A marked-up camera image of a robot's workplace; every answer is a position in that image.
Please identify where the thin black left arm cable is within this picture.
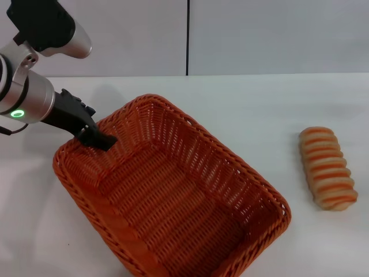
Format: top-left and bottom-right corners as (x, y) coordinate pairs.
(0, 122), (30, 137)

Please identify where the striped orange cream bread roll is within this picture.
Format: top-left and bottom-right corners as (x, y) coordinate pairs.
(298, 126), (359, 212)

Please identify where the orange woven plastic basket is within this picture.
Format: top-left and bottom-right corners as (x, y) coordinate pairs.
(52, 93), (292, 277)

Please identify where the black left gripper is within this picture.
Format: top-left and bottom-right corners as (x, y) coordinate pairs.
(40, 88), (118, 152)

